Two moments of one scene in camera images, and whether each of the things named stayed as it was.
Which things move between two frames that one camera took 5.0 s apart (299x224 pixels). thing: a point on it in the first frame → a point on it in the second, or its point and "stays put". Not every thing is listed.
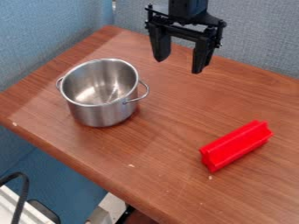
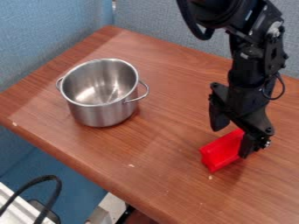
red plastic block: x=223 y=150 stays put
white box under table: x=108 y=210 stays put
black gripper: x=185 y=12 → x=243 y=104
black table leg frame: x=125 y=213 stays put
